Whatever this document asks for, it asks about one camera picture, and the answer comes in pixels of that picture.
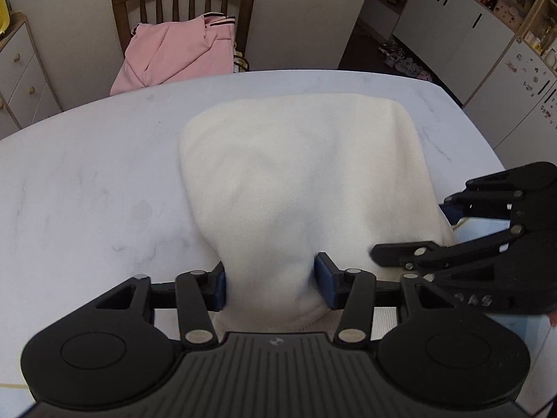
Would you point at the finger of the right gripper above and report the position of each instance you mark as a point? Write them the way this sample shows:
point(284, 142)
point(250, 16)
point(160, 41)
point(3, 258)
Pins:
point(466, 204)
point(429, 257)

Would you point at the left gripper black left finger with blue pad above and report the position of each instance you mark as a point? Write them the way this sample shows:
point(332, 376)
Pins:
point(197, 294)

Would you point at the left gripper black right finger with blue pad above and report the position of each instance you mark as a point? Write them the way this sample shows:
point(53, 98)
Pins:
point(352, 291)

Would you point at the cream white sweatshirt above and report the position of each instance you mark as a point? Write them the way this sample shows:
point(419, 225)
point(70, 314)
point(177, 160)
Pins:
point(272, 182)

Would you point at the person's right hand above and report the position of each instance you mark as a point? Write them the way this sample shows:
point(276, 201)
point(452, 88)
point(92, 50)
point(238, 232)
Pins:
point(553, 318)

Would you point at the white refrigerator with magnets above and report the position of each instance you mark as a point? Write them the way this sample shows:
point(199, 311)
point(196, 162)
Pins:
point(515, 108)

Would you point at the pink folded garment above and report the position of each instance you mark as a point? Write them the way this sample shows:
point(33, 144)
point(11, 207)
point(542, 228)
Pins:
point(177, 51)

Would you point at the white drawer cabinet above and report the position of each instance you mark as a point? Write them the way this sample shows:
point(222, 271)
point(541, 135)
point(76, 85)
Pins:
point(27, 95)

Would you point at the yellow tissue box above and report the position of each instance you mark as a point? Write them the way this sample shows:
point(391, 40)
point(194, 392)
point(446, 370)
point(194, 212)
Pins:
point(4, 17)

